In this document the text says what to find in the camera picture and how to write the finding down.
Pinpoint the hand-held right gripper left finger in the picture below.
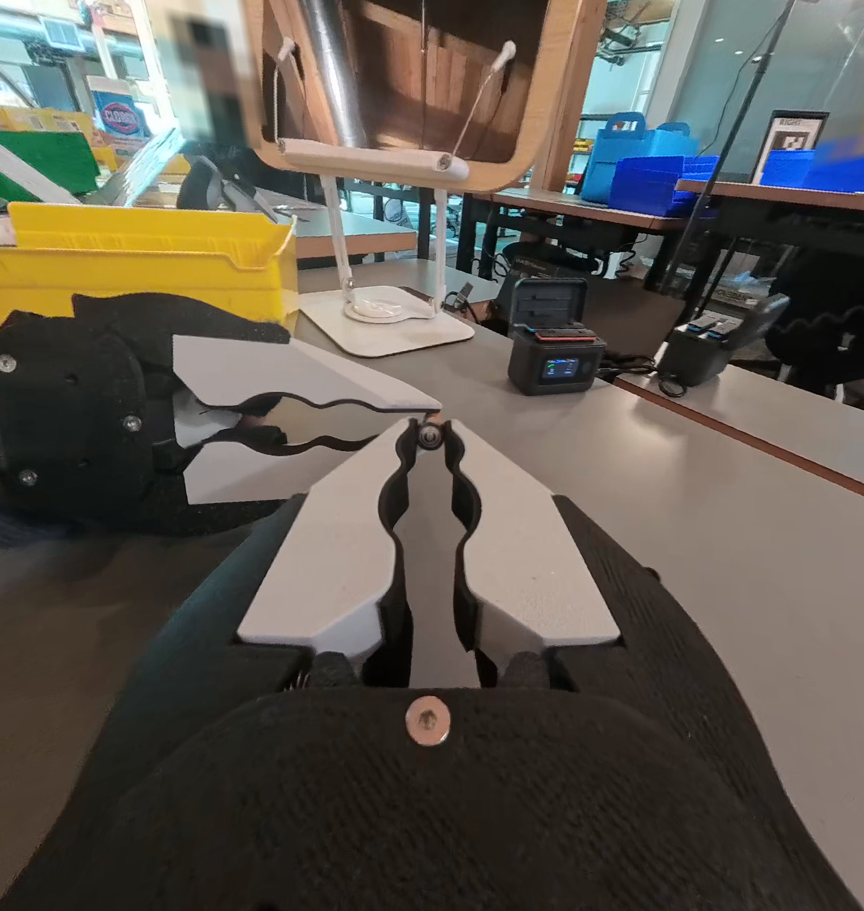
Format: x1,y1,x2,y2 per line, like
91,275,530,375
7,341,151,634
237,418,413,688

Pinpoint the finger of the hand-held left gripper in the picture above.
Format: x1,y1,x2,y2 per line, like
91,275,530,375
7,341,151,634
179,424,377,506
172,335,443,415

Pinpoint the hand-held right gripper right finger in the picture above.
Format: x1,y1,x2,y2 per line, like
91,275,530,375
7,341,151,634
442,418,621,688

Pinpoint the yellow plastic bin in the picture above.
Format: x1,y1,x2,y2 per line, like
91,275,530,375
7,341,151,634
0,201,299,333

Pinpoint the white mirror stand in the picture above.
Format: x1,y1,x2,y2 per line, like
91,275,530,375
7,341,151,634
275,39,518,358

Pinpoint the black battery charger case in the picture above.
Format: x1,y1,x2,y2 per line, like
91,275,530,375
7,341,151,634
656,293,790,390
507,278,609,397

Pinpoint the green plastic bin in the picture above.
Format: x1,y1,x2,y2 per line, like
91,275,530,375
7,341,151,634
0,128,100,205

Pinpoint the wipes canister with blue label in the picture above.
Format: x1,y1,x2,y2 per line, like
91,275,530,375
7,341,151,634
94,93,153,145

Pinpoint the black wavy-back chair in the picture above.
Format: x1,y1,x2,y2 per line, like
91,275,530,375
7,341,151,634
767,249,864,387

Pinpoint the dark blue storage bin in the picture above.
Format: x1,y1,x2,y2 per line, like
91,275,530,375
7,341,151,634
760,139,864,195
609,155,721,219

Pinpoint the light blue tote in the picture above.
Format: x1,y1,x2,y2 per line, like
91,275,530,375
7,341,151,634
580,112,700,205

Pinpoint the long wooden-edged desk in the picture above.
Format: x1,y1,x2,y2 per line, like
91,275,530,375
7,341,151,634
489,178,864,287

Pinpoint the studio light on stand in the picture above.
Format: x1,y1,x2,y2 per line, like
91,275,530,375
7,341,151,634
660,0,805,316

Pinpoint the small framed marker sign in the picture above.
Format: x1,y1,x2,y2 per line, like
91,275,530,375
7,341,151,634
751,110,830,186

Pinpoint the plain wooden post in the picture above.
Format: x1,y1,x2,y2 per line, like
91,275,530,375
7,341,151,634
532,0,609,193

